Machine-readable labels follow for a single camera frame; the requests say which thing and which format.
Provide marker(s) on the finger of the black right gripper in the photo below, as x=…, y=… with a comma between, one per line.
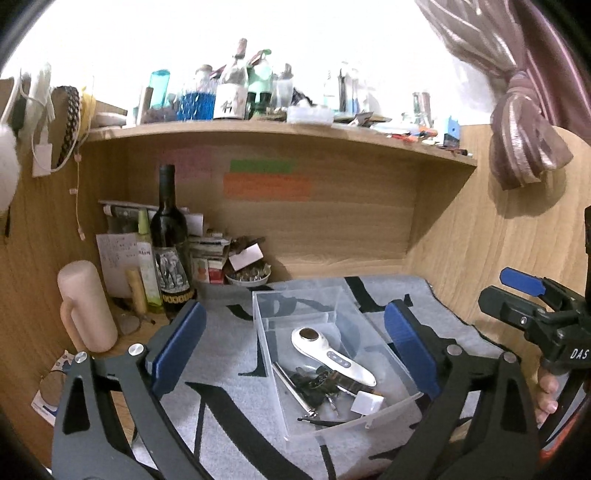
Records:
x=523, y=282
x=508, y=308

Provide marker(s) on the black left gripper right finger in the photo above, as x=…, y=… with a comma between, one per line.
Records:
x=421, y=350

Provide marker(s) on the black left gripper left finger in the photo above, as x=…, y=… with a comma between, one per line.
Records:
x=169, y=350

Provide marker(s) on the clear plastic storage box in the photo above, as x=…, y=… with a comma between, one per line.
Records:
x=332, y=373

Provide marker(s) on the silver key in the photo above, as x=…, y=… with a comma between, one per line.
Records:
x=332, y=401

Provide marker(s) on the black car key fob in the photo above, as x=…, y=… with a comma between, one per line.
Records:
x=315, y=387

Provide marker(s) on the person's right hand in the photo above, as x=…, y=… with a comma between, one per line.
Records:
x=545, y=397

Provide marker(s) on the eyeglasses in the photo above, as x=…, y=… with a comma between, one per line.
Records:
x=126, y=319

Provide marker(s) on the small beige tube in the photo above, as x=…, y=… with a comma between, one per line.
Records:
x=135, y=284

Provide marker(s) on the dark wine bottle elephant label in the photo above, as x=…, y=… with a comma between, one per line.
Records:
x=169, y=235

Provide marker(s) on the grey mat with black letters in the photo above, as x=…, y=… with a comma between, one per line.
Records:
x=239, y=420

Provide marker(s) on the white square tile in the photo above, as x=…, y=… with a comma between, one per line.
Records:
x=367, y=403

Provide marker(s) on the pale pink mug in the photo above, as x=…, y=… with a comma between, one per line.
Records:
x=84, y=311

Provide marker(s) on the stack of books and papers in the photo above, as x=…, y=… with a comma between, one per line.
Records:
x=208, y=249

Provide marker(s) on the green slim bottle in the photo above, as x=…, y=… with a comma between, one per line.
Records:
x=146, y=263

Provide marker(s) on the white handwritten paper note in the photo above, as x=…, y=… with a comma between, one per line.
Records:
x=117, y=253

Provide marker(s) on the white bowl of small stones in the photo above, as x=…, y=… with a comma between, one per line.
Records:
x=250, y=277

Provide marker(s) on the white small card box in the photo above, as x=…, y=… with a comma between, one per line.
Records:
x=246, y=257

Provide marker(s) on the white handheld massager device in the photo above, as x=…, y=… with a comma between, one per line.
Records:
x=313, y=344

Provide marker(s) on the silver metal pen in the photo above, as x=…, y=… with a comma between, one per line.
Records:
x=310, y=411

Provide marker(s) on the pink sticky note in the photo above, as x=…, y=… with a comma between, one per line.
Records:
x=191, y=163

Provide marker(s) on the orange sticky note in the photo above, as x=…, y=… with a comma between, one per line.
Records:
x=266, y=187

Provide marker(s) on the wooden shelf board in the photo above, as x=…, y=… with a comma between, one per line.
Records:
x=304, y=135

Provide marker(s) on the green sticky note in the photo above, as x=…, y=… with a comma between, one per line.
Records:
x=261, y=166

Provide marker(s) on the pink tied curtain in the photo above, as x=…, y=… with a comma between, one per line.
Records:
x=547, y=82

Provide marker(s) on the blue mesh bottle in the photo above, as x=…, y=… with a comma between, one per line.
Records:
x=198, y=96

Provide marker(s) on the white label sake bottle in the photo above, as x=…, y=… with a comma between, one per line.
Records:
x=231, y=91

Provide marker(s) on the white charger with cable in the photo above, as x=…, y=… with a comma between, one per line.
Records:
x=52, y=123

